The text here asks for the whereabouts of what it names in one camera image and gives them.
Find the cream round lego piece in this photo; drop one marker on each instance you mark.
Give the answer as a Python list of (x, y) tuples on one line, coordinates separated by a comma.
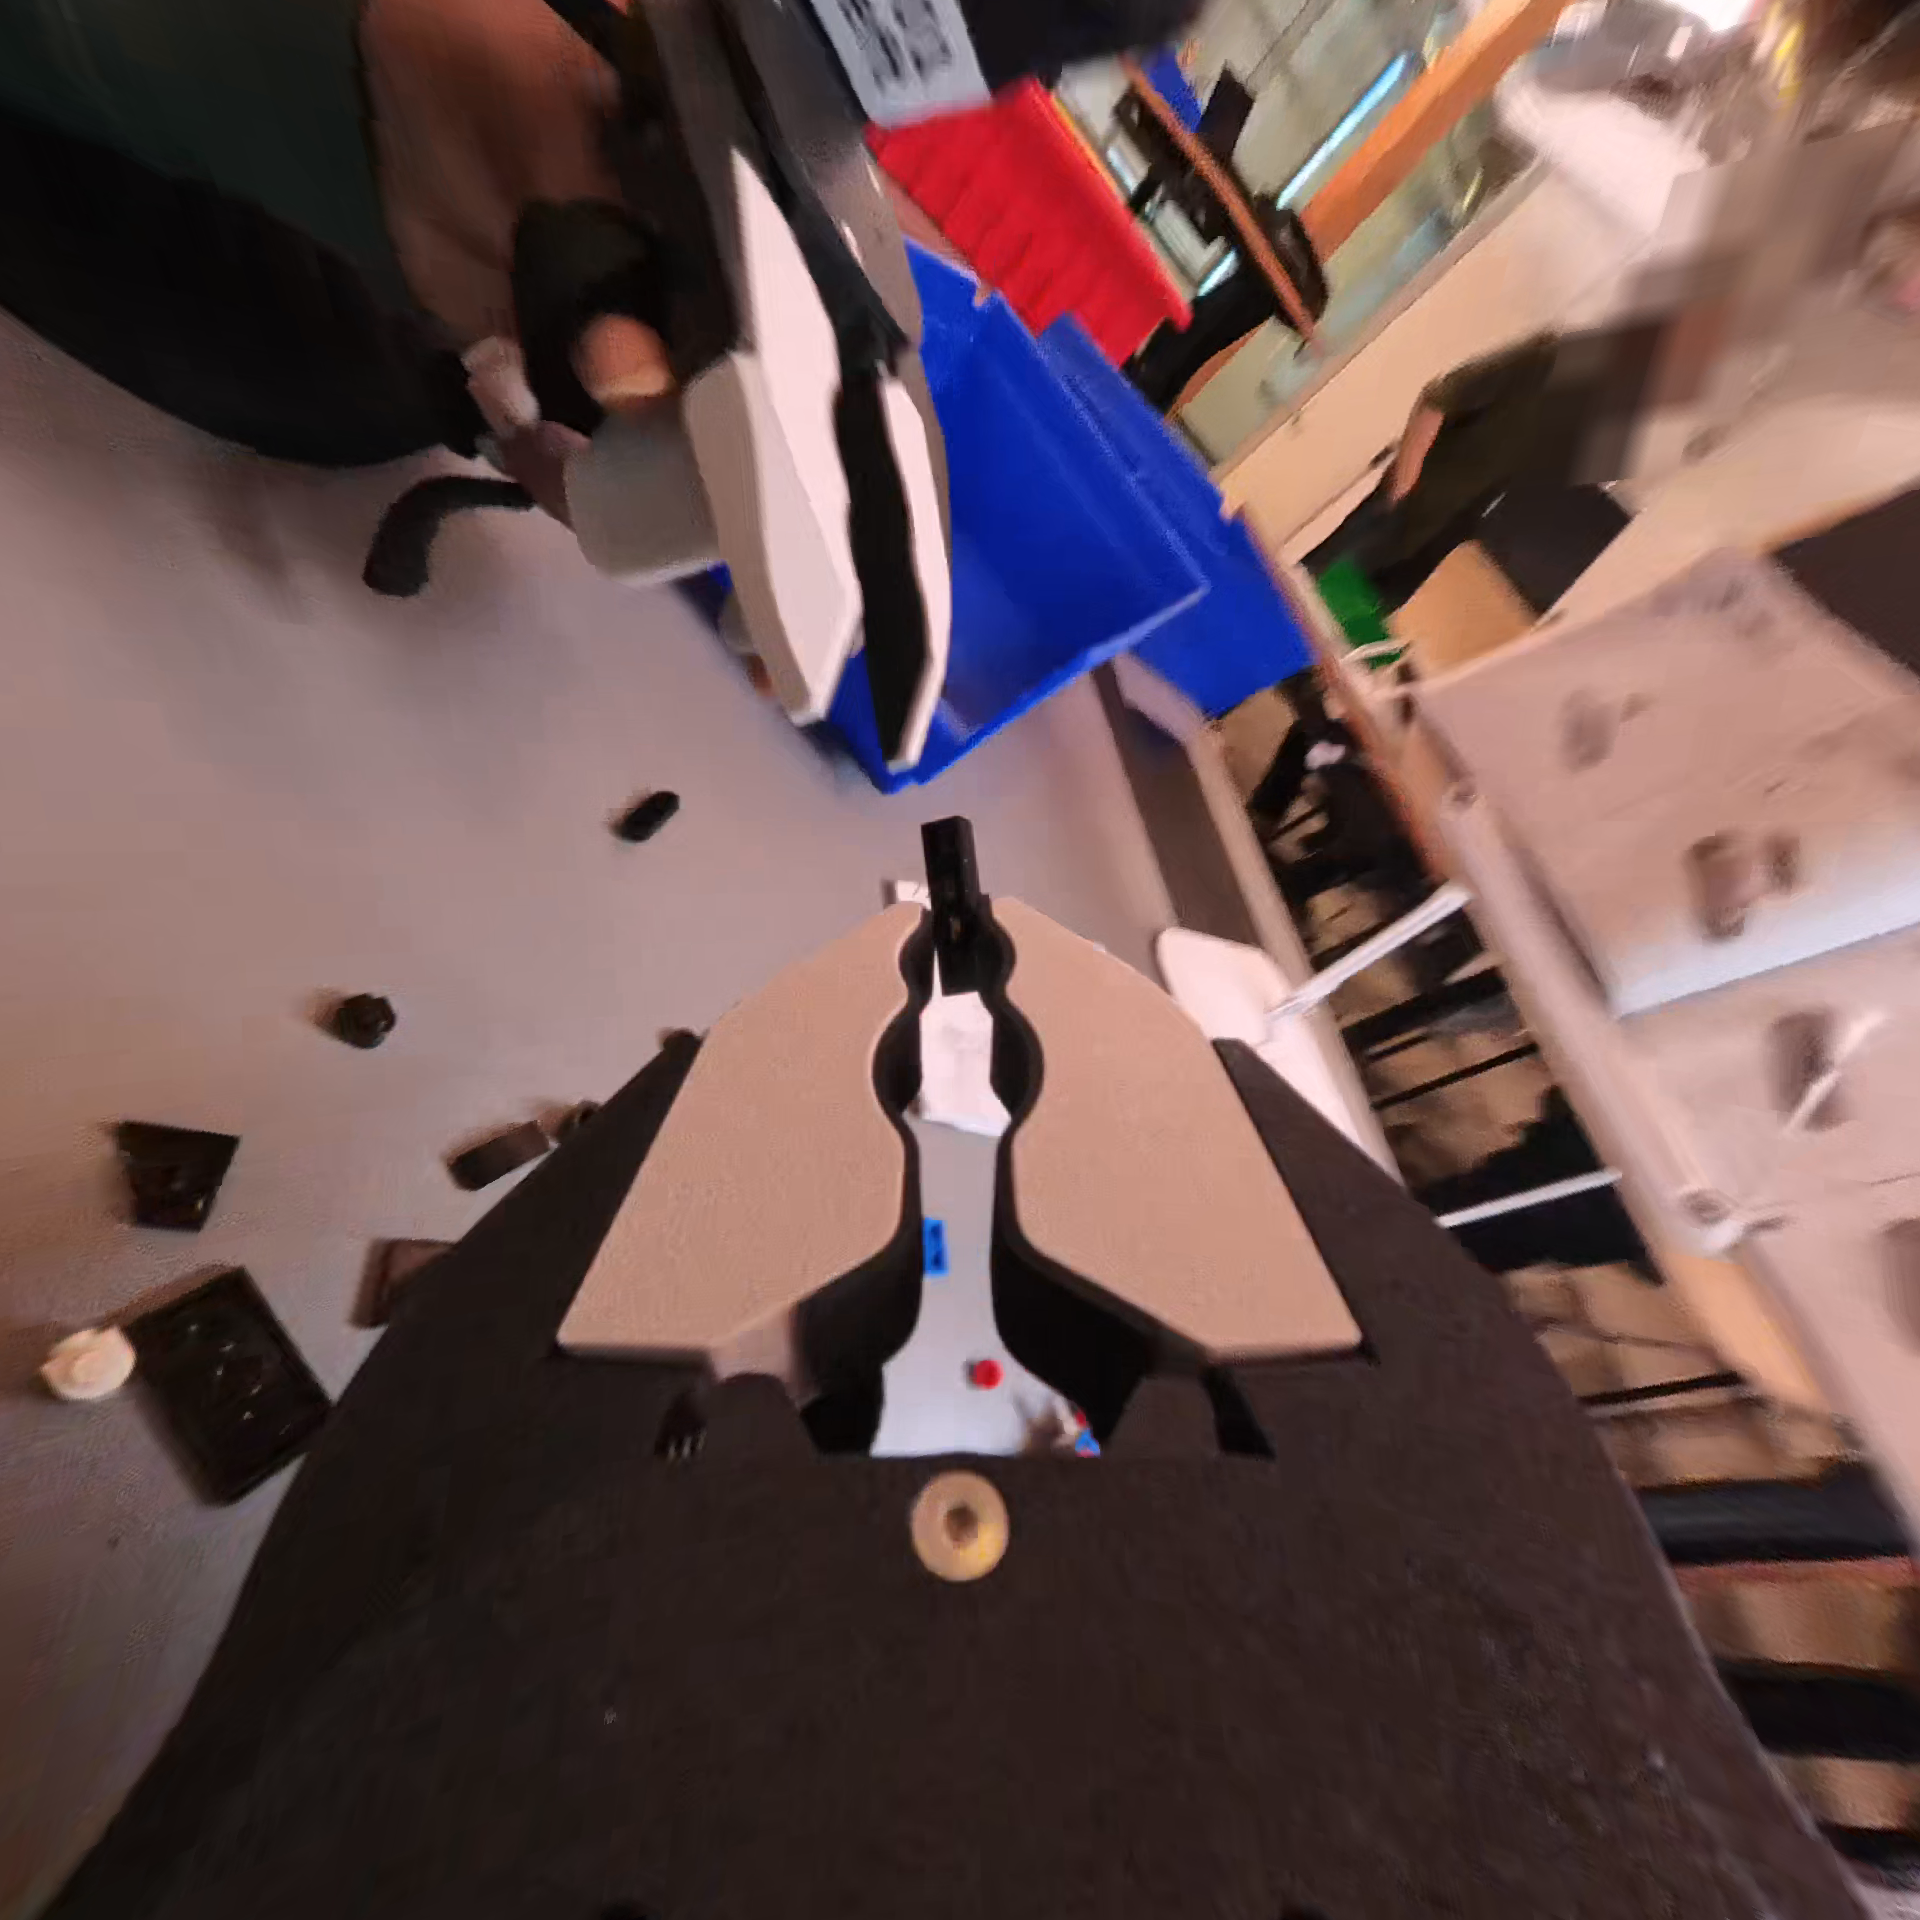
[(85, 1367)]

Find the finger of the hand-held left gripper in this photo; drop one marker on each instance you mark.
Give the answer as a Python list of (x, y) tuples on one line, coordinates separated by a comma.
[(908, 569), (787, 481)]

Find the narrow black lego plate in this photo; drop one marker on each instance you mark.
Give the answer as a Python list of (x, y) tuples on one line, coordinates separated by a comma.
[(956, 899)]

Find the flat black lego plate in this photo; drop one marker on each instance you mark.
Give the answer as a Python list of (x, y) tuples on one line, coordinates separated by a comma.
[(228, 1378)]

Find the white booklet stand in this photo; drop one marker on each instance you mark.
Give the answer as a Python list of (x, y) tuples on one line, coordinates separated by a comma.
[(1238, 989)]

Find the black lego slope piece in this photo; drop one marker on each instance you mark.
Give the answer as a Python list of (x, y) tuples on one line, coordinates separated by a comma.
[(502, 1156)]

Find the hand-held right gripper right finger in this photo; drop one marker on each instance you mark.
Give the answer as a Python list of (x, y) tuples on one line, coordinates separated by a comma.
[(1170, 1187)]

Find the lego instruction booklet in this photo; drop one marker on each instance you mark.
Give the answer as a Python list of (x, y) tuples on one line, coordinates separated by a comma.
[(1681, 810)]

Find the green plastic bin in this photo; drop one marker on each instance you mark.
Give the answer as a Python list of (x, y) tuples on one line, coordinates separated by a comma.
[(1355, 607)]

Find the black lego wedge plate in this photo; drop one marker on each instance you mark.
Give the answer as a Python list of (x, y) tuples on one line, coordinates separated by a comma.
[(173, 1173)]

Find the black round lego piece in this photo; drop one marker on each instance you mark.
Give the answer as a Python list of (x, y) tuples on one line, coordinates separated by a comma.
[(361, 1020)]

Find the red plastic bin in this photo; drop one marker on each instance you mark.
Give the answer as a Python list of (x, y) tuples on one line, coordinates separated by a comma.
[(1037, 227)]

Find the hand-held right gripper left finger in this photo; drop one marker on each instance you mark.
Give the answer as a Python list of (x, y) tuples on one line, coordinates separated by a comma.
[(750, 1171)]

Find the blue plastic bin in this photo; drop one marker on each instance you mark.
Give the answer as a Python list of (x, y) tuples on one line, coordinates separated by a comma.
[(1216, 597), (1049, 539)]

